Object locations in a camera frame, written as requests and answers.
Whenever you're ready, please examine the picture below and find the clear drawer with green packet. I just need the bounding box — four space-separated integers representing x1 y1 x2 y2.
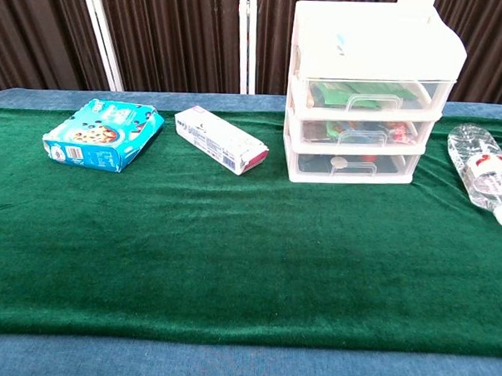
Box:
298 74 455 115

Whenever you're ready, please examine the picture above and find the clear drawer with dark contents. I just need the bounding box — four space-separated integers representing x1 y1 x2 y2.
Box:
293 148 420 181

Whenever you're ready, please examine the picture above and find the clear drawer with red packet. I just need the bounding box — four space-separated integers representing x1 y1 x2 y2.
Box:
301 114 436 151

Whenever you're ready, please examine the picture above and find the white plastic drawer unit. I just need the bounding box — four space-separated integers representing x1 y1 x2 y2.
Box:
281 0 470 190

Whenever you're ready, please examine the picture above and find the white toothpaste box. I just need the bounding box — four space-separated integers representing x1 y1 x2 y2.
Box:
171 104 272 177

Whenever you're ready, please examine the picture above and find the green velvet cloth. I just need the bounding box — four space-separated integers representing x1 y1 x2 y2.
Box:
0 96 502 358

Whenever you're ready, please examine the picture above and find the green packet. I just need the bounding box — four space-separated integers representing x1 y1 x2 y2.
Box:
316 80 419 110

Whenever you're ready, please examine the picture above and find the blue cookie box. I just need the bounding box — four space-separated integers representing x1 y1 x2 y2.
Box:
41 96 167 176

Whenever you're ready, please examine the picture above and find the red snack packet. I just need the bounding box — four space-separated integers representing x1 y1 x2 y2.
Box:
388 121 411 144

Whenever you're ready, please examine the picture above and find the blue table cover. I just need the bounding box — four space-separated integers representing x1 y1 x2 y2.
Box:
0 82 502 376

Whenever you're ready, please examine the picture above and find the clear plastic water bottle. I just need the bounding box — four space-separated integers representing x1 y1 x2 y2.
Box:
444 121 502 228

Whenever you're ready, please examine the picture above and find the dark folding screen white frame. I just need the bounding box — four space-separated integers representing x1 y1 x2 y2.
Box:
0 0 502 117

